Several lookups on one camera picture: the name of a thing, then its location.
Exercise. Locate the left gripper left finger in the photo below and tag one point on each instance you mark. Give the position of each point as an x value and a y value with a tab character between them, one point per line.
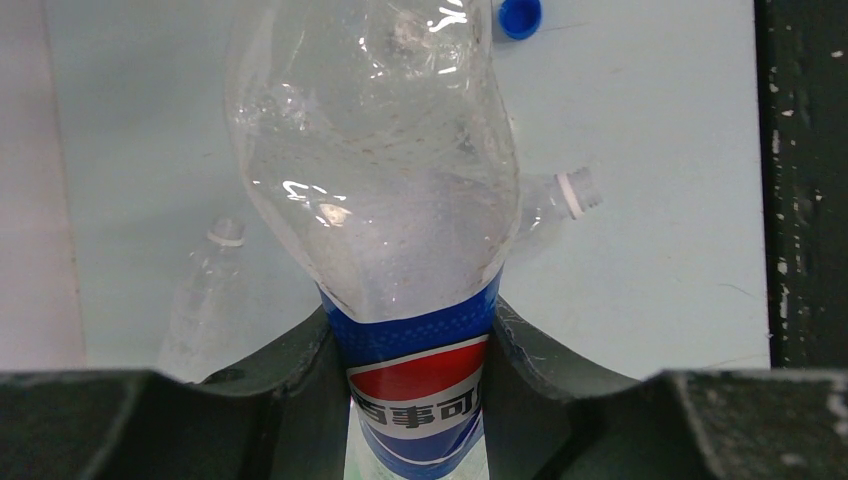
280	413

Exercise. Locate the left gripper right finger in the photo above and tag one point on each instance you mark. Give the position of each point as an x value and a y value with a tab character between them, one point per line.
550	413

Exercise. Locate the Pepsi label clear bottle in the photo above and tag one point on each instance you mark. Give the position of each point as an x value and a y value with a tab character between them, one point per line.
372	139

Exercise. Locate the blue cap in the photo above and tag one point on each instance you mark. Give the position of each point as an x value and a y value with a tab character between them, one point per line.
519	19

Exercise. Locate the clear bottle beside green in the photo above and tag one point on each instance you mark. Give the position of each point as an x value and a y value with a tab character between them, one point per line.
204	330

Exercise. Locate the clear bottle centre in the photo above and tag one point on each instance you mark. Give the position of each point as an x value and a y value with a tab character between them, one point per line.
549	202

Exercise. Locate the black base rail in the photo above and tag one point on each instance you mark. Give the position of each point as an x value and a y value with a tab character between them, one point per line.
801	53

